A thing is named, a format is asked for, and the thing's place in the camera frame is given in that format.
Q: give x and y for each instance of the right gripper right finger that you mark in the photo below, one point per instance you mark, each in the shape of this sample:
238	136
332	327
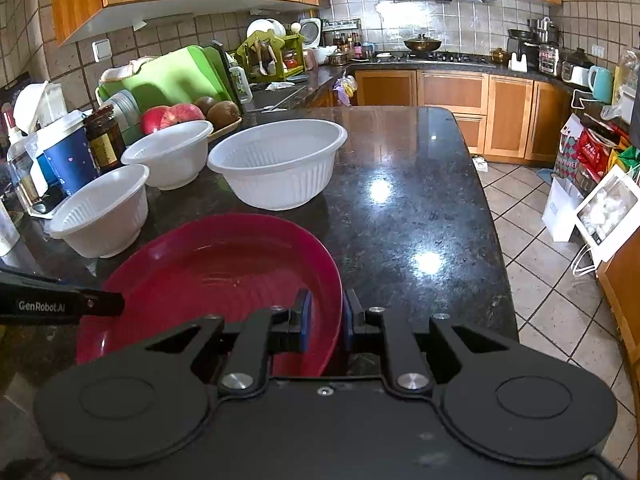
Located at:
422	357

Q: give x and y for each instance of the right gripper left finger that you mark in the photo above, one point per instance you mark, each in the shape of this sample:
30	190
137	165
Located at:
238	356

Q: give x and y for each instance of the magenta plastic plate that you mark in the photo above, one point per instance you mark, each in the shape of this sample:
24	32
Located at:
229	265

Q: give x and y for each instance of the white plastic bowl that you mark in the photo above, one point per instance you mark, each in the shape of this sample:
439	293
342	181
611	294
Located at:
174	155
106	216
281	165

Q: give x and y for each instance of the white tray with items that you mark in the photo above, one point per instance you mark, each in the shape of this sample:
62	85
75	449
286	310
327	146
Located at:
42	207

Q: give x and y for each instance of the blue paper cup white lid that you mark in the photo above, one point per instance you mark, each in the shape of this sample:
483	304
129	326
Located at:
65	145

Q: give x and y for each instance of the dark sauce jar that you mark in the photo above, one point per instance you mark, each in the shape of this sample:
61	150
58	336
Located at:
105	139

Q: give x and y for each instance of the red apple left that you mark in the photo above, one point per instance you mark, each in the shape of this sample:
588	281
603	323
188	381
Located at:
152	118

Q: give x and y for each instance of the red apple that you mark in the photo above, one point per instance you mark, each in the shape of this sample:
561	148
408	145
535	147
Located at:
152	118
185	112

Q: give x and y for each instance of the red apple right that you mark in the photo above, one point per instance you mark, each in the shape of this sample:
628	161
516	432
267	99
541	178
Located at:
185	112

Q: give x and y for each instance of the brown kiwi fruit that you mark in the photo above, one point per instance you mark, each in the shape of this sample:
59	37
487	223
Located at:
223	114

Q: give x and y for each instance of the white picture box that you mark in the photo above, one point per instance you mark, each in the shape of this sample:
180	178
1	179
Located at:
609	215

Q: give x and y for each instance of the green cutting board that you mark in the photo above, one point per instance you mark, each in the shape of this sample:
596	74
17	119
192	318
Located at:
180	76

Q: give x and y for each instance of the red snack bag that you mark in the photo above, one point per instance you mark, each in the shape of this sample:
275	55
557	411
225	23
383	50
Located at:
594	153

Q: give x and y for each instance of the black wok on stove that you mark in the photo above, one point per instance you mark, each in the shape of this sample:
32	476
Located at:
422	44

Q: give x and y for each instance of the green dish rack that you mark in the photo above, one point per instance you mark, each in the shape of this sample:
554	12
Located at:
267	58

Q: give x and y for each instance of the white rice cooker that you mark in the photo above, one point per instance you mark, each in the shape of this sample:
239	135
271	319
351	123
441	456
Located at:
311	31

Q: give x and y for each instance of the teal electric kettle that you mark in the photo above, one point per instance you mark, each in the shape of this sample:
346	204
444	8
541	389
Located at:
600	83

